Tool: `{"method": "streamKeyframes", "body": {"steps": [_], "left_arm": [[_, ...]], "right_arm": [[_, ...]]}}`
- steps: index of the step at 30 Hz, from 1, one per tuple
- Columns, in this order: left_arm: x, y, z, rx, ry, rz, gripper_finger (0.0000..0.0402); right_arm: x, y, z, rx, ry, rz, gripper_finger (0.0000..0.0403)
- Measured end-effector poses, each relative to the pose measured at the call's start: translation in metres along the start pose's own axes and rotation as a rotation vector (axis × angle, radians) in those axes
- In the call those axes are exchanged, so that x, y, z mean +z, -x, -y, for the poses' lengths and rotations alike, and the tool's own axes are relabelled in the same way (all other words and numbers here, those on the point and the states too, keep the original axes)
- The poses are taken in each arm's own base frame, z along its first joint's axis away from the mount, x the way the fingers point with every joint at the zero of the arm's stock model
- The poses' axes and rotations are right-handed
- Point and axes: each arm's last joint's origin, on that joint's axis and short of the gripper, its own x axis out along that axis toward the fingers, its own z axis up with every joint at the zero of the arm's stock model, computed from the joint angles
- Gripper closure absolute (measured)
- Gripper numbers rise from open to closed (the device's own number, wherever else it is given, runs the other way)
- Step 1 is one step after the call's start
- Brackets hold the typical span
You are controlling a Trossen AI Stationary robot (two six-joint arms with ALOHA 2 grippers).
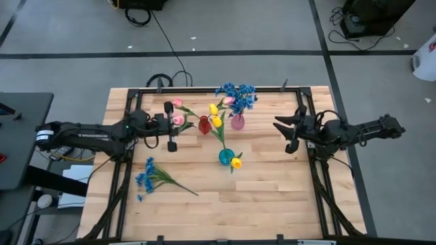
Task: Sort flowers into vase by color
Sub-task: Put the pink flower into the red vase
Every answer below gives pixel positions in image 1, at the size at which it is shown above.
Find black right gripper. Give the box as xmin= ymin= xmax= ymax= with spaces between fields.
xmin=272 ymin=104 xmax=323 ymax=154

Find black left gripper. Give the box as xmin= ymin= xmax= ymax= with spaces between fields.
xmin=149 ymin=101 xmax=196 ymax=153

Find pink artificial tulip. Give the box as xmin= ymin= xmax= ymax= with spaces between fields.
xmin=172 ymin=114 xmax=195 ymax=133
xmin=172 ymin=97 xmax=204 ymax=122

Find red glass vase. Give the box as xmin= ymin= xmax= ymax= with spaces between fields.
xmin=198 ymin=114 xmax=213 ymax=136

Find pink glass vase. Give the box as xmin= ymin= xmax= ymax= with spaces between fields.
xmin=230 ymin=113 xmax=246 ymax=131

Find yellow tulips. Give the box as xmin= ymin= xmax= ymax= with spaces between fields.
xmin=206 ymin=96 xmax=236 ymax=123

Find blue artificial flower spray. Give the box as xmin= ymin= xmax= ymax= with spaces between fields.
xmin=135 ymin=156 xmax=200 ymax=202
xmin=214 ymin=82 xmax=259 ymax=115

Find teal blue glass vase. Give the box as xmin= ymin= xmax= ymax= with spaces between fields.
xmin=218 ymin=148 xmax=236 ymax=167

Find white box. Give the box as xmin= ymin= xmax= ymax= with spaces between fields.
xmin=57 ymin=165 xmax=95 ymax=209

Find black box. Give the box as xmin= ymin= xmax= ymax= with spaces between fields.
xmin=112 ymin=0 xmax=170 ymax=11

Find black power adapter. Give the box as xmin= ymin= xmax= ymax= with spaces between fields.
xmin=48 ymin=146 xmax=75 ymax=161

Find black equipment case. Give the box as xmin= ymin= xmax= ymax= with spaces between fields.
xmin=340 ymin=0 xmax=417 ymax=39

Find black desk bar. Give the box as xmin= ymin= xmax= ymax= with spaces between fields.
xmin=25 ymin=165 xmax=89 ymax=197

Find white bin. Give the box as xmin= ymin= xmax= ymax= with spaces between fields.
xmin=410 ymin=33 xmax=436 ymax=82

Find grey desk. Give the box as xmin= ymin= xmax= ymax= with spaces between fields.
xmin=0 ymin=92 xmax=55 ymax=191

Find white round object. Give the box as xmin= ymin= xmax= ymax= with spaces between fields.
xmin=36 ymin=194 xmax=53 ymax=209

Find thick black cable loop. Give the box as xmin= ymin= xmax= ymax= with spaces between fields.
xmin=146 ymin=73 xmax=174 ymax=88

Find thin black floor cable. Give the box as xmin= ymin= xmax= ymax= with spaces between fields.
xmin=149 ymin=10 xmax=194 ymax=88

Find black equipment cable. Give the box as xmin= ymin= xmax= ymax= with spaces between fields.
xmin=328 ymin=6 xmax=396 ymax=52

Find coiled black cable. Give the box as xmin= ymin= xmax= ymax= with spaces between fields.
xmin=124 ymin=8 xmax=153 ymax=27

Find yellow cable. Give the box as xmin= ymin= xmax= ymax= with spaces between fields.
xmin=39 ymin=146 xmax=96 ymax=163

